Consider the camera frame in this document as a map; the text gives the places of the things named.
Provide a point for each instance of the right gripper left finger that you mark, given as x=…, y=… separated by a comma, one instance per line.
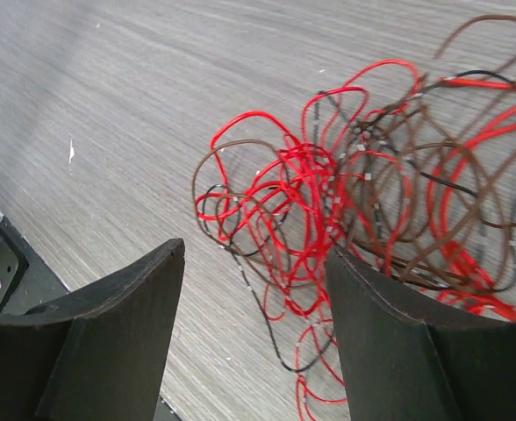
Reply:
x=97, y=353

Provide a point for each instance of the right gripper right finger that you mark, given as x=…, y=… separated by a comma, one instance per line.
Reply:
x=405, y=356

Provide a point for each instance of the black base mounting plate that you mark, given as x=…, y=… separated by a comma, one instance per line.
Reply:
x=25, y=279

